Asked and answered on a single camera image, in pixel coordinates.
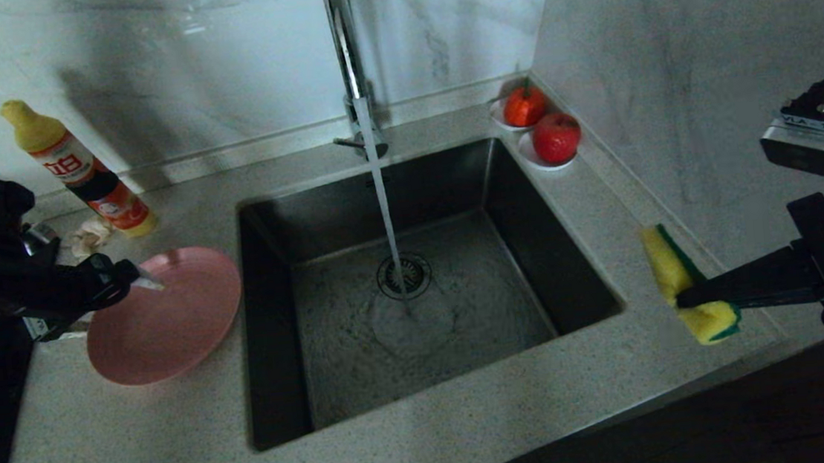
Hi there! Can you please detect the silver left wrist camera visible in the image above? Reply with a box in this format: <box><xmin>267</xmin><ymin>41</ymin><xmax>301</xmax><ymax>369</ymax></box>
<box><xmin>20</xmin><ymin>220</ymin><xmax>63</xmax><ymax>260</ymax></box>

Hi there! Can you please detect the round metal drain strainer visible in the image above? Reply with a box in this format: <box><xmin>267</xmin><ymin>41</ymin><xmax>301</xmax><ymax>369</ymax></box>
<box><xmin>374</xmin><ymin>252</ymin><xmax>434</xmax><ymax>303</ymax></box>

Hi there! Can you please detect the stainless steel sink basin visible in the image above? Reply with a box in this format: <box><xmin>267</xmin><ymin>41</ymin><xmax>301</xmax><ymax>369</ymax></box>
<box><xmin>225</xmin><ymin>127</ymin><xmax>633</xmax><ymax>453</ymax></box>

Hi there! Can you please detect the crumpled beige tissue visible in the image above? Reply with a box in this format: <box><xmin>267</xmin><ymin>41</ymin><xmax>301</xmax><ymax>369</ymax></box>
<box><xmin>68</xmin><ymin>217</ymin><xmax>117</xmax><ymax>264</ymax></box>

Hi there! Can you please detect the chrome faucet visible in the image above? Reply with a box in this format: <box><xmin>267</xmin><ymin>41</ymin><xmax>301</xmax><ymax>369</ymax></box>
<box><xmin>321</xmin><ymin>0</ymin><xmax>390</xmax><ymax>163</ymax></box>

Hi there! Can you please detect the pink plate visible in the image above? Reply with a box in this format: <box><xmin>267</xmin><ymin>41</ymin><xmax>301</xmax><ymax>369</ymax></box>
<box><xmin>80</xmin><ymin>242</ymin><xmax>250</xmax><ymax>391</ymax></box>

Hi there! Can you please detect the orange detergent bottle yellow cap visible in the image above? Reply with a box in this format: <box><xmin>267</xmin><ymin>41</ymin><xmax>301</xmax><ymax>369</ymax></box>
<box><xmin>0</xmin><ymin>88</ymin><xmax>160</xmax><ymax>249</ymax></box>

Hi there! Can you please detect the green and yellow sponge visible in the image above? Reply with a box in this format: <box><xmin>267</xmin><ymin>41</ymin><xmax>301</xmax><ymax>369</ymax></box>
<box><xmin>639</xmin><ymin>217</ymin><xmax>744</xmax><ymax>351</ymax></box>

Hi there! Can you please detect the orange-red tomato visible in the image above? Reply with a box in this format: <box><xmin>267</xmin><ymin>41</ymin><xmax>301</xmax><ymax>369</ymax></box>
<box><xmin>502</xmin><ymin>78</ymin><xmax>550</xmax><ymax>129</ymax></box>

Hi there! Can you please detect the red apple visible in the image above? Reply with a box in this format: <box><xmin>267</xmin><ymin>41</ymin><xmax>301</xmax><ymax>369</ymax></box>
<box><xmin>531</xmin><ymin>111</ymin><xmax>585</xmax><ymax>167</ymax></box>

